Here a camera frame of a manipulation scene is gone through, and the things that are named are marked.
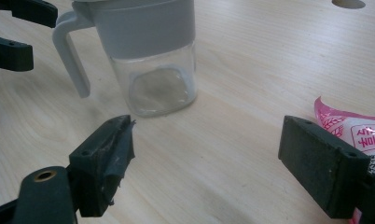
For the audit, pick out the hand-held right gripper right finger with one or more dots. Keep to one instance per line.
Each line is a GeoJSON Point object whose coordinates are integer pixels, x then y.
{"type": "Point", "coordinates": [319, 168]}

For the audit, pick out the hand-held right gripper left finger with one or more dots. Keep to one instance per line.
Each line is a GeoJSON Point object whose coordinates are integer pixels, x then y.
{"type": "Point", "coordinates": [98, 168]}

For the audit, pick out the pink and white plastic bag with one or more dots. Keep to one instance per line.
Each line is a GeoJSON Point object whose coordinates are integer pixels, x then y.
{"type": "Point", "coordinates": [363, 137]}

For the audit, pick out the clear plastic cup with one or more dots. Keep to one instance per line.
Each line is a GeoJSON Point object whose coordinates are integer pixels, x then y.
{"type": "Point", "coordinates": [145, 31]}

